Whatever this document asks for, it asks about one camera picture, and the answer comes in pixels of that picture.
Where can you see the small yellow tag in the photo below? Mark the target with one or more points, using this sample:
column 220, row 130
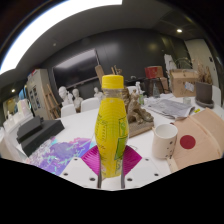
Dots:
column 197, row 110

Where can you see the white plaster busts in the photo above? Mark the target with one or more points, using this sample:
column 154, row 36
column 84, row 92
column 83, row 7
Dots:
column 65, row 95

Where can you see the yellow drink bottle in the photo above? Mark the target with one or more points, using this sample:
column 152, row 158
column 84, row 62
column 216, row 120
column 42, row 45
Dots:
column 110, row 123

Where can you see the black wall screen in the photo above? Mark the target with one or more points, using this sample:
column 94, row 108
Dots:
column 76, row 68

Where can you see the flat round red coaster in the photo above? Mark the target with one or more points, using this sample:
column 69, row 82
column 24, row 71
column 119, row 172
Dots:
column 187, row 142

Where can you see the white cabinet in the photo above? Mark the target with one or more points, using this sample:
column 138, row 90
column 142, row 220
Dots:
column 38, row 93

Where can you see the colourful painted sheet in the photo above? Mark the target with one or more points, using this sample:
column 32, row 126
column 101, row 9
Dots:
column 63, row 153

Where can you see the wooden easel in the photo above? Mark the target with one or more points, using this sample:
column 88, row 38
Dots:
column 51, row 100
column 116, row 70

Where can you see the white plastic chair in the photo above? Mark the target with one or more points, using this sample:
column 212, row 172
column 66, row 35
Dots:
column 217, row 95

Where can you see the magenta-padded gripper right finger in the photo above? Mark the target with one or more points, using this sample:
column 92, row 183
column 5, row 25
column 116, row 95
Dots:
column 131, row 160

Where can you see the newspaper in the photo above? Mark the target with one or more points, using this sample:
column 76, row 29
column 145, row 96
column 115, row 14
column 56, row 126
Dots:
column 170, row 108

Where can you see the black foam block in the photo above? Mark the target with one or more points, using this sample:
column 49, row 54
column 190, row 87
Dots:
column 29, row 128
column 43, row 136

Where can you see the cardboard box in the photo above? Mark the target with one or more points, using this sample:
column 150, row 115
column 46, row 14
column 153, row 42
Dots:
column 181, row 83

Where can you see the ceiling lights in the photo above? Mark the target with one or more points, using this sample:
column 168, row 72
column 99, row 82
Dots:
column 33, row 33

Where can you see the red box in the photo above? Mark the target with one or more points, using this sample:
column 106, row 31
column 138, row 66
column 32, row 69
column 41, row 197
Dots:
column 153, row 72

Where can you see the beige canvas cloth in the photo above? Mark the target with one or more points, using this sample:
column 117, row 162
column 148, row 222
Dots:
column 206, row 133

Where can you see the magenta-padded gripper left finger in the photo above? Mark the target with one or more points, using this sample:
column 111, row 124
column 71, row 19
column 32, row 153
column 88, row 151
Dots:
column 90, row 160

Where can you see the clear spray bottle green label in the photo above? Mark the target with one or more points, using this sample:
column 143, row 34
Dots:
column 140, row 95

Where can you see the white plaster statue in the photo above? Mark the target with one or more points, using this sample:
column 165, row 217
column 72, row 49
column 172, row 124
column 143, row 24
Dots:
column 169, row 65

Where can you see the brown clay figure sculpture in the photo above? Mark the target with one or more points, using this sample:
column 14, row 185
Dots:
column 138, row 113

